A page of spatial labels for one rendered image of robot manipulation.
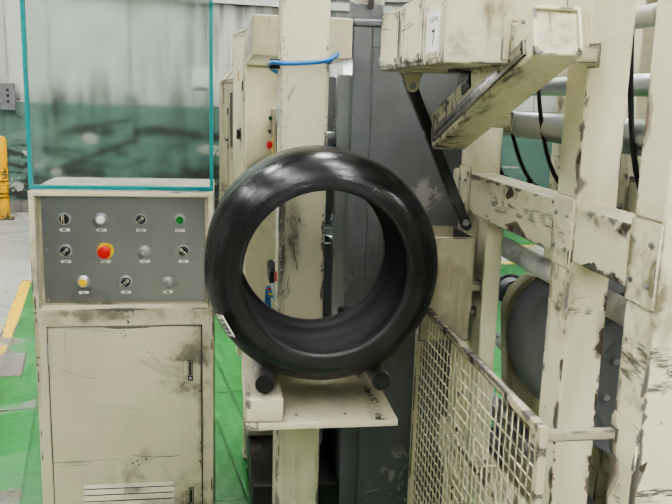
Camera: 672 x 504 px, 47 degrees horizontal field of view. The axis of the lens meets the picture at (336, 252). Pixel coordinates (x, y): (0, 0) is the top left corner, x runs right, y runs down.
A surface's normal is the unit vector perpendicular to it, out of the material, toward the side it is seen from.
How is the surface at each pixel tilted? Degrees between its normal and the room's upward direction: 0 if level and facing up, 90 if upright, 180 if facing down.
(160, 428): 91
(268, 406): 90
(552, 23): 72
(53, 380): 90
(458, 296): 90
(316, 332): 80
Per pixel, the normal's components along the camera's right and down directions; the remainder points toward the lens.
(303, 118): 0.15, 0.20
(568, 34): 0.14, -0.11
